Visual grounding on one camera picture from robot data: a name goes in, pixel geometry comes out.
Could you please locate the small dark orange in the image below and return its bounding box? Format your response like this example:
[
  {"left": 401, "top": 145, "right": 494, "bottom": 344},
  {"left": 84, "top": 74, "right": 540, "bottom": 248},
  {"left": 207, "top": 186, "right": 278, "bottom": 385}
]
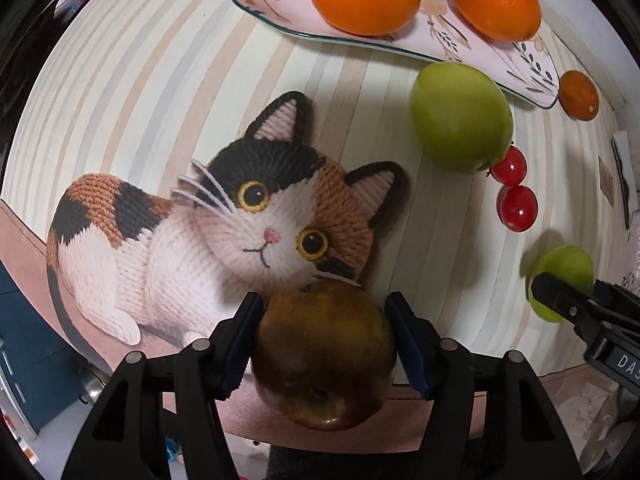
[{"left": 559, "top": 70, "right": 600, "bottom": 122}]

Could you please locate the floral oval ceramic plate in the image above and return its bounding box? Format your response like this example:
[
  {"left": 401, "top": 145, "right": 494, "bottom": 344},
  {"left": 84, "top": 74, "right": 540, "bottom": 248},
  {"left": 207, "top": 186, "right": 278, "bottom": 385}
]
[{"left": 233, "top": 0, "right": 559, "bottom": 108}]

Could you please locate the dark brown apple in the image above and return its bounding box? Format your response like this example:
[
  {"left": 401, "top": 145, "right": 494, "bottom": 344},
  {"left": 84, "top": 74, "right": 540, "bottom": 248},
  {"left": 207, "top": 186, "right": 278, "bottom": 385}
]
[{"left": 252, "top": 280, "right": 397, "bottom": 431}]

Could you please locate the red cherry tomato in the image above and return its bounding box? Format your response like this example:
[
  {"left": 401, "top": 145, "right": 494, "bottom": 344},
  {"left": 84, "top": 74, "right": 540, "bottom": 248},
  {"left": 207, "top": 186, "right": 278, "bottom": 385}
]
[
  {"left": 497, "top": 185, "right": 538, "bottom": 232},
  {"left": 490, "top": 145, "right": 527, "bottom": 188}
]

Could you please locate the green apple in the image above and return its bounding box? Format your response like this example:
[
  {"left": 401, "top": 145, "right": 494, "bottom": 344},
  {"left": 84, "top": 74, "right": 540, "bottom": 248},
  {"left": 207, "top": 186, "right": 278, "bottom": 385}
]
[
  {"left": 409, "top": 62, "right": 514, "bottom": 174},
  {"left": 525, "top": 245, "right": 596, "bottom": 323}
]

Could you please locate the striped cat print table mat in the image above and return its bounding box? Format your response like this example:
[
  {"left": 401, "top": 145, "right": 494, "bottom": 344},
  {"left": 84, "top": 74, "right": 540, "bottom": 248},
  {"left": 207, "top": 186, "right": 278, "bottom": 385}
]
[{"left": 1, "top": 0, "right": 627, "bottom": 425}]

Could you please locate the blue kitchen cabinet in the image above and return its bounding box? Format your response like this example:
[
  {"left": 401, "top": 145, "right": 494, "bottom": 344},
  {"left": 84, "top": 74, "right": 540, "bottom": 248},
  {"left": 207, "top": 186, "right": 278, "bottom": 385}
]
[{"left": 0, "top": 270, "right": 81, "bottom": 432}]

